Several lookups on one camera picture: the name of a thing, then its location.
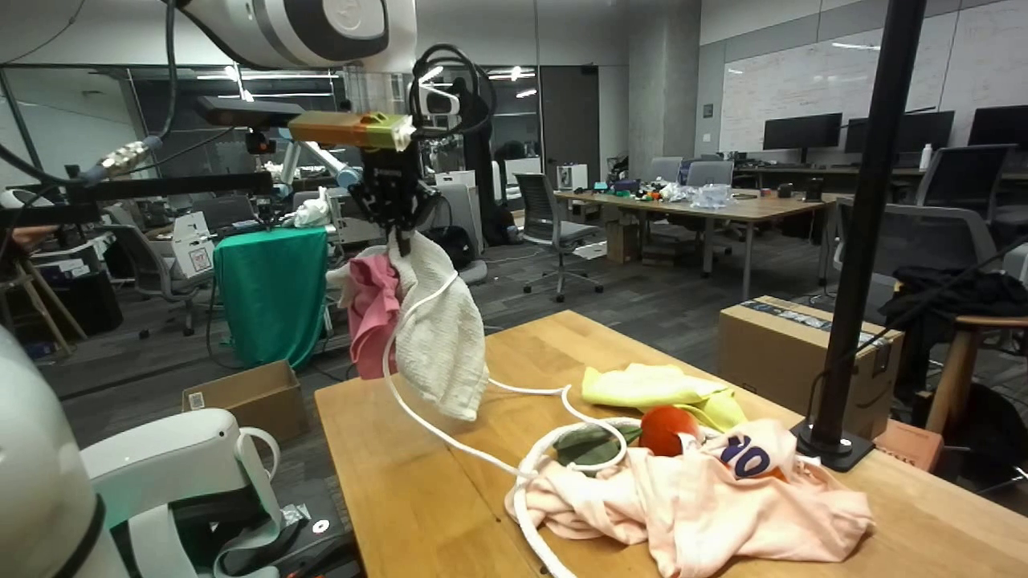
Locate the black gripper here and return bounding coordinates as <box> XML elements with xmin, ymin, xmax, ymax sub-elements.
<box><xmin>352</xmin><ymin>143</ymin><xmax>440</xmax><ymax>258</ymax></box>

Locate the hot pink cloth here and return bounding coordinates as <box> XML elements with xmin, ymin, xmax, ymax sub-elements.
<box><xmin>343</xmin><ymin>249</ymin><xmax>405</xmax><ymax>381</ymax></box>

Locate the white towel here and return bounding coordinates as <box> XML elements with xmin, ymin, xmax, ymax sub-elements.
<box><xmin>386</xmin><ymin>229</ymin><xmax>490</xmax><ymax>426</ymax></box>

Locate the white rope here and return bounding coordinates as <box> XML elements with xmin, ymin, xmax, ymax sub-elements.
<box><xmin>380</xmin><ymin>267</ymin><xmax>635</xmax><ymax>578</ymax></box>

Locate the dark green cloth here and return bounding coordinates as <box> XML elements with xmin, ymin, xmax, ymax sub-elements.
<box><xmin>548</xmin><ymin>420</ymin><xmax>641</xmax><ymax>474</ymax></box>

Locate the yellow cloth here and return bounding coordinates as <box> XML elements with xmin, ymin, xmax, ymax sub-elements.
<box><xmin>578</xmin><ymin>360</ymin><xmax>752</xmax><ymax>438</ymax></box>

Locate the orange plush ball with tag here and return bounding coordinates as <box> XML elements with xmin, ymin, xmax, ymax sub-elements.
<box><xmin>640</xmin><ymin>402</ymin><xmax>702</xmax><ymax>459</ymax></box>

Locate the light pink shirt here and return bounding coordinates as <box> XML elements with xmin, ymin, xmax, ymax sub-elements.
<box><xmin>510</xmin><ymin>419</ymin><xmax>881</xmax><ymax>578</ymax></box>

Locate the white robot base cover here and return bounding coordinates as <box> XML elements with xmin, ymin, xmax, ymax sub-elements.
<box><xmin>52</xmin><ymin>405</ymin><xmax>288</xmax><ymax>578</ymax></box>

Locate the dark swivel chair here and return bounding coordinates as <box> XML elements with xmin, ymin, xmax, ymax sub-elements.
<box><xmin>513</xmin><ymin>170</ymin><xmax>605</xmax><ymax>305</ymax></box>

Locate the green cloth cover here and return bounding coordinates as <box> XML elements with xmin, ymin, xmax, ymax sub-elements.
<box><xmin>210</xmin><ymin>223</ymin><xmax>331</xmax><ymax>372</ymax></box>

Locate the small open cardboard box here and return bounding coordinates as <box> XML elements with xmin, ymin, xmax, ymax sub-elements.
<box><xmin>179</xmin><ymin>360</ymin><xmax>319</xmax><ymax>446</ymax></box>

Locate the long wooden desk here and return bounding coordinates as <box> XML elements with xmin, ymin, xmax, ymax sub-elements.
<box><xmin>555</xmin><ymin>188</ymin><xmax>855</xmax><ymax>301</ymax></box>

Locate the cardboard box with black tape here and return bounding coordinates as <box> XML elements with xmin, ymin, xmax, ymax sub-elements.
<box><xmin>717</xmin><ymin>291</ymin><xmax>909</xmax><ymax>442</ymax></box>

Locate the black computer monitor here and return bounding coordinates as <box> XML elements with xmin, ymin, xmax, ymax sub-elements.
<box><xmin>963</xmin><ymin>103</ymin><xmax>1028</xmax><ymax>150</ymax></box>
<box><xmin>760</xmin><ymin>108</ymin><xmax>844</xmax><ymax>153</ymax></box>
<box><xmin>844</xmin><ymin>106</ymin><xmax>958</xmax><ymax>153</ymax></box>

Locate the black pole stand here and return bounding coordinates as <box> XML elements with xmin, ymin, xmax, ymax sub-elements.
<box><xmin>779</xmin><ymin>0</ymin><xmax>930</xmax><ymax>474</ymax></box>

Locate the grey office chair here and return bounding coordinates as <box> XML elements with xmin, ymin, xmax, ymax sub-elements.
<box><xmin>833</xmin><ymin>202</ymin><xmax>1005</xmax><ymax>314</ymax></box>

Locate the reddish flat board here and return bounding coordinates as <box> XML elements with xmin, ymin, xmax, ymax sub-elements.
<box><xmin>869</xmin><ymin>419</ymin><xmax>948</xmax><ymax>474</ymax></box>

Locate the round wooden stool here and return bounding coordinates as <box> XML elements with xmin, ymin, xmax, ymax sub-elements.
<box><xmin>925</xmin><ymin>311</ymin><xmax>1028</xmax><ymax>438</ymax></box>

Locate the black mounted camera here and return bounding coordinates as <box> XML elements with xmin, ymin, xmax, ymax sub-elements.
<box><xmin>197</xmin><ymin>92</ymin><xmax>314</xmax><ymax>162</ymax></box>

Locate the black mount bar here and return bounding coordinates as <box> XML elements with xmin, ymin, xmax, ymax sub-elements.
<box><xmin>0</xmin><ymin>166</ymin><xmax>276</xmax><ymax>232</ymax></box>

